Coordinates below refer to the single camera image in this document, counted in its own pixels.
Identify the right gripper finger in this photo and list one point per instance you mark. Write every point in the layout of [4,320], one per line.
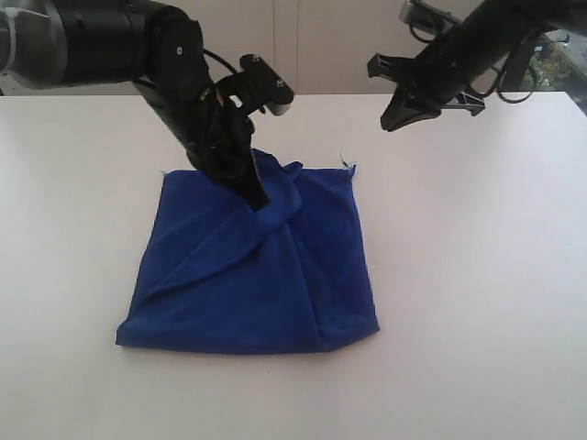
[393,69]
[407,108]

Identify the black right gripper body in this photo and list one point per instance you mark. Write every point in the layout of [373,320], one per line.
[458,55]

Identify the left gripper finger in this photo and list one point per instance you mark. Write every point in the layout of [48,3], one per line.
[246,183]

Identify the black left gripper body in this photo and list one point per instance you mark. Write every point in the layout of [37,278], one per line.
[214,132]

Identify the blue towel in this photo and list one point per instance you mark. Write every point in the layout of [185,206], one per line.
[219,278]

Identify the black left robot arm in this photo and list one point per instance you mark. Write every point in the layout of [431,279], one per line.
[160,50]

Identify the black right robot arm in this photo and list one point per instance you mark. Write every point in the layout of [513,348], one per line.
[542,17]

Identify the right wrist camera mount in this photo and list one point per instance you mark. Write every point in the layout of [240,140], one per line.
[421,15]

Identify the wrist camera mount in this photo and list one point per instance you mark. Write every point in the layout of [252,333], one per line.
[266,89]
[421,15]

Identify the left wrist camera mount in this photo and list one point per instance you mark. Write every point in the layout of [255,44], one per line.
[266,89]

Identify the black window frame post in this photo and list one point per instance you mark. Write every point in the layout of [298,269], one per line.
[516,70]

